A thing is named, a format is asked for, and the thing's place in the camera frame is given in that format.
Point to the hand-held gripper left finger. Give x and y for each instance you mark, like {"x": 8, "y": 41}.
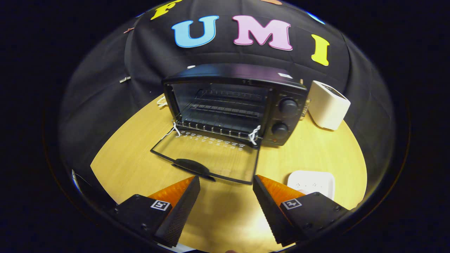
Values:
{"x": 181, "y": 211}

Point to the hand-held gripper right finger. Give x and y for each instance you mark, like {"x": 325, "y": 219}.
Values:
{"x": 269, "y": 211}

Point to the pink ham slice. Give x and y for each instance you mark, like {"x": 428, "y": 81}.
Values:
{"x": 303, "y": 192}

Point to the white patterned plate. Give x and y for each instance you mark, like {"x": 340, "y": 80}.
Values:
{"x": 313, "y": 181}

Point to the black toaster oven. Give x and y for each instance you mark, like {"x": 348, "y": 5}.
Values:
{"x": 228, "y": 72}

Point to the white toaster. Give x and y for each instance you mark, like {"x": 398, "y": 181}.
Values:
{"x": 327, "y": 109}

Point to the black backdrop cloth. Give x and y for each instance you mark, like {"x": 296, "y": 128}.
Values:
{"x": 102, "y": 105}

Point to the silver clip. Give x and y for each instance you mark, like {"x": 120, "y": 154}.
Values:
{"x": 124, "y": 79}

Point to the red clip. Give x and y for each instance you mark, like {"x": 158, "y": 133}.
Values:
{"x": 128, "y": 30}

